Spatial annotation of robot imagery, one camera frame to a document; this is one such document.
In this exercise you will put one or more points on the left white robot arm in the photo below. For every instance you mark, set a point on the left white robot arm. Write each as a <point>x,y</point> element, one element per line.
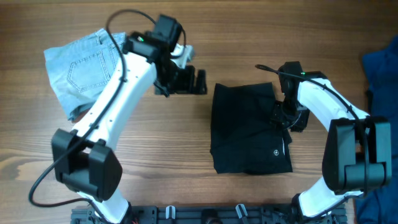
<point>84,158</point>

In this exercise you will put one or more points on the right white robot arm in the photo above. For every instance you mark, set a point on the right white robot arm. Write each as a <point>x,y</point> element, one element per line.
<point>357,157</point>

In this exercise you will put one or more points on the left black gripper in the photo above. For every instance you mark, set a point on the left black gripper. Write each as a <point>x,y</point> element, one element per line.
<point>183,84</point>

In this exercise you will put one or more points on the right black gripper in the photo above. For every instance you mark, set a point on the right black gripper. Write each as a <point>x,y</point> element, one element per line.
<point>296,126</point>

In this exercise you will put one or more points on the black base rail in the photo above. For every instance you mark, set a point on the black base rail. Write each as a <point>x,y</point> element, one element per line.
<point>266,214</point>

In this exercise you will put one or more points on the blue clothes pile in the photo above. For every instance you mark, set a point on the blue clothes pile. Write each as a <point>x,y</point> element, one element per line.
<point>380,206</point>

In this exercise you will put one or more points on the folded light blue jeans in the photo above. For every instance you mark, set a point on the folded light blue jeans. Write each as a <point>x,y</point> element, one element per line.
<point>79,71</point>

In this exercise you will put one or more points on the black shorts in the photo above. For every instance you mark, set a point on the black shorts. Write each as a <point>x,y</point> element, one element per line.
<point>243,139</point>

